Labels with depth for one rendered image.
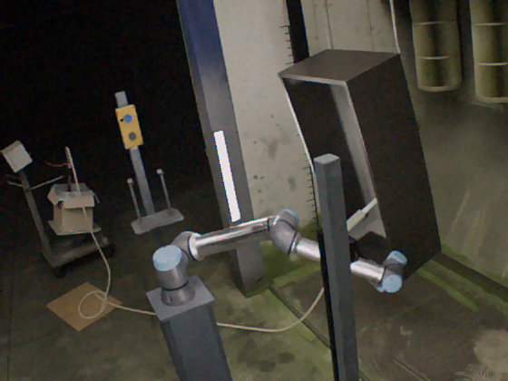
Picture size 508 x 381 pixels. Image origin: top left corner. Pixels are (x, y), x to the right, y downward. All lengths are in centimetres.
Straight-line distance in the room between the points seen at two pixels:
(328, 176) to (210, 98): 197
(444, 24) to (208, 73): 163
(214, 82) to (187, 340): 155
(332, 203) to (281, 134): 214
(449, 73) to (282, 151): 130
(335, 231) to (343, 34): 241
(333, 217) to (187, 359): 167
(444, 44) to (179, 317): 245
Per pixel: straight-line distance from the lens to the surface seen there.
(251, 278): 357
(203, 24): 304
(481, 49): 314
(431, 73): 354
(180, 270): 251
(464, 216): 356
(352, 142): 302
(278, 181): 339
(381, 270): 227
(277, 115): 328
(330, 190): 119
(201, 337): 266
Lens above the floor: 203
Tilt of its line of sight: 22 degrees down
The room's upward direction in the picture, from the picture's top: 11 degrees counter-clockwise
